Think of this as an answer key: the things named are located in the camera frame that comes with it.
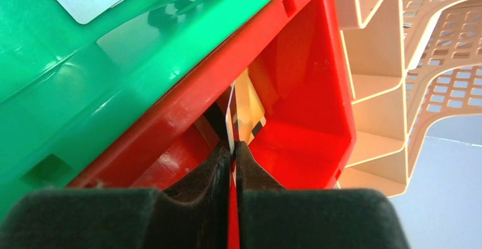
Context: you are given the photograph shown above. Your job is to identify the peach plastic file organizer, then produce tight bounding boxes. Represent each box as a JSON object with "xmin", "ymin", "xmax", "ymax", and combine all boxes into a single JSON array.
[{"xmin": 335, "ymin": 0, "xmax": 481, "ymax": 197}]

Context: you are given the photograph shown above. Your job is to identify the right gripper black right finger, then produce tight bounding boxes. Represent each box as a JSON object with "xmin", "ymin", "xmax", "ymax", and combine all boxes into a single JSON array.
[{"xmin": 234, "ymin": 142, "xmax": 409, "ymax": 248}]

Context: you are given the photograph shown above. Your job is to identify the green plastic bin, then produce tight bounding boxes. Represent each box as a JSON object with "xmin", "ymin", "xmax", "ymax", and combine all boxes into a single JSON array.
[{"xmin": 1, "ymin": 0, "xmax": 270, "ymax": 217}]

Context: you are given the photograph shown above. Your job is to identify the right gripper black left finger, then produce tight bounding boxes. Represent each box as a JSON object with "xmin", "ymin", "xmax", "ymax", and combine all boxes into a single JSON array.
[{"xmin": 1, "ymin": 142, "xmax": 231, "ymax": 248}]

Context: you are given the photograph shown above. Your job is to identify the right red plastic bin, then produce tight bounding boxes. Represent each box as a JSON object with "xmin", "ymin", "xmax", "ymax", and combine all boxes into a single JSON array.
[{"xmin": 69, "ymin": 0, "xmax": 355, "ymax": 248}]

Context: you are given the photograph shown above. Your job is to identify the gold card in bin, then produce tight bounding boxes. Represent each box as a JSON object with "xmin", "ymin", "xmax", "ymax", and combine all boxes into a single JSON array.
[{"xmin": 193, "ymin": 68, "xmax": 267, "ymax": 149}]

